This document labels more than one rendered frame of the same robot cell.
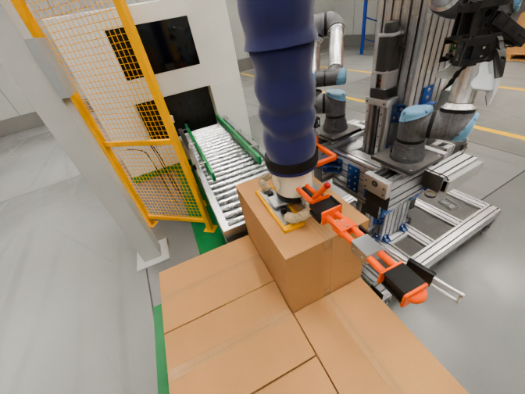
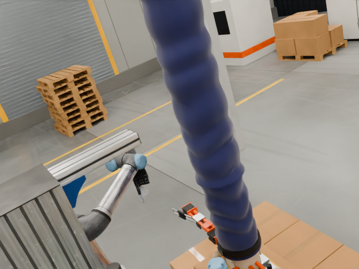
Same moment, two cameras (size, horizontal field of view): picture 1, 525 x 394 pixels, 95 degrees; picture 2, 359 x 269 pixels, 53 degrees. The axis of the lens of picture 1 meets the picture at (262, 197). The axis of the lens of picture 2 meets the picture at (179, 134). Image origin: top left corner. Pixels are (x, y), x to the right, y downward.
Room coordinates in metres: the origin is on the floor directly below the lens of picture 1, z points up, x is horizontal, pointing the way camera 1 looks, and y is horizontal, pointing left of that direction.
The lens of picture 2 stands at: (2.36, -0.41, 2.47)
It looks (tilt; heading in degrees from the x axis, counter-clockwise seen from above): 23 degrees down; 175
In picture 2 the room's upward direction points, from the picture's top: 18 degrees counter-clockwise
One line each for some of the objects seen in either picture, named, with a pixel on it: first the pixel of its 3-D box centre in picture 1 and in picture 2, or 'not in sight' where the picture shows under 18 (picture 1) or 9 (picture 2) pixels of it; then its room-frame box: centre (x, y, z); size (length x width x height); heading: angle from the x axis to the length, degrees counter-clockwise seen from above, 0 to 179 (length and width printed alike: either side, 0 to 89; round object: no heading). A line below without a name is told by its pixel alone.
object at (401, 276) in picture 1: (401, 283); (189, 210); (0.33, -0.31, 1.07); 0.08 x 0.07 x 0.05; 16
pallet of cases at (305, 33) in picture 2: not in sight; (309, 34); (-5.47, 3.92, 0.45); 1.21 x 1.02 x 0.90; 22
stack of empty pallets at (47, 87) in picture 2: not in sight; (71, 99); (-6.35, -1.82, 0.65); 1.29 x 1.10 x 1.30; 22
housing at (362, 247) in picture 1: (366, 248); (199, 219); (0.46, -0.28, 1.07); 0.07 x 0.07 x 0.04; 16
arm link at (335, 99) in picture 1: (334, 102); not in sight; (1.43, -0.53, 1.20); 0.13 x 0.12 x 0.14; 69
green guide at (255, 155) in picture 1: (237, 133); not in sight; (2.80, 0.15, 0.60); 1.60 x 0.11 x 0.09; 17
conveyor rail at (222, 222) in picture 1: (197, 169); not in sight; (2.29, 0.62, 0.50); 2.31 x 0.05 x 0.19; 17
